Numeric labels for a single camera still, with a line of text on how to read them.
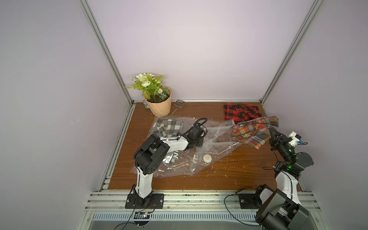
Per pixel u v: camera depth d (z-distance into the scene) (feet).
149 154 1.69
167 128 3.30
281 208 1.43
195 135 2.46
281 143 2.11
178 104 3.84
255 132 2.43
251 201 2.38
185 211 2.34
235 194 2.46
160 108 3.31
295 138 2.23
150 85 3.02
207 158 2.87
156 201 2.39
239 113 3.58
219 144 2.71
